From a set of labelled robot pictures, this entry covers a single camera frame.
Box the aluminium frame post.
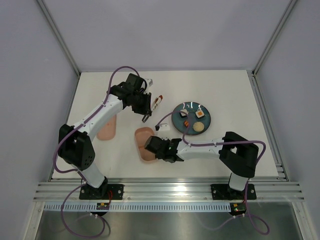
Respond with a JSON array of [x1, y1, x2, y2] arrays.
[[251, 0, 299, 77], [35, 0, 81, 79]]

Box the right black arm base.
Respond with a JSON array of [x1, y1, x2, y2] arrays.
[[210, 183, 257, 201]]

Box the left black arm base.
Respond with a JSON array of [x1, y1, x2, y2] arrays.
[[79, 183, 124, 200]]

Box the blue ceramic plate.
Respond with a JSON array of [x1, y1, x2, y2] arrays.
[[171, 101, 212, 136]]

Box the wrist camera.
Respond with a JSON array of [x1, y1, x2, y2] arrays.
[[155, 123, 171, 140], [144, 78, 153, 88]]

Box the right aluminium frame post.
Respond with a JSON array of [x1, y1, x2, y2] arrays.
[[251, 0, 299, 77]]

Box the white slotted cable duct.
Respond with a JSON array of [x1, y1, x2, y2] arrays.
[[43, 201, 232, 213]]

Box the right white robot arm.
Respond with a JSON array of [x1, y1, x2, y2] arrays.
[[144, 131, 259, 198]]

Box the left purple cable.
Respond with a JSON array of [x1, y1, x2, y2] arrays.
[[54, 65, 141, 238]]

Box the pink divided lunch box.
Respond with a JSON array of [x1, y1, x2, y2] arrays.
[[134, 127, 158, 164]]

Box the pink lunch box lid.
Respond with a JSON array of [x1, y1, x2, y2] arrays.
[[96, 115, 117, 141]]

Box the beige steamed bun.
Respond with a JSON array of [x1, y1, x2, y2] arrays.
[[192, 121, 205, 133]]

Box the white cat paw tongs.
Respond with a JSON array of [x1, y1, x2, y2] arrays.
[[151, 96, 162, 112]]

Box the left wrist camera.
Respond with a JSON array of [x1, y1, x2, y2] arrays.
[[144, 78, 153, 88]]

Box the orange salmon sushi roll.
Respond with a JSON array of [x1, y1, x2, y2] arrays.
[[195, 109, 205, 119]]

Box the cucumber sushi roll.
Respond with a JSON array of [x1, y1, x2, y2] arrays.
[[178, 108, 189, 118]]

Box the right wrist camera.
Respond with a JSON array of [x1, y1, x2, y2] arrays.
[[155, 123, 171, 140]]

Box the left aluminium frame post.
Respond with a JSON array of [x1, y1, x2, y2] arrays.
[[35, 0, 81, 79]]

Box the aluminium mounting rail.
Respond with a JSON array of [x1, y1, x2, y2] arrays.
[[33, 177, 305, 202]]

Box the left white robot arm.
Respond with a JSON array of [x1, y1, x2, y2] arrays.
[[56, 73, 153, 199]]

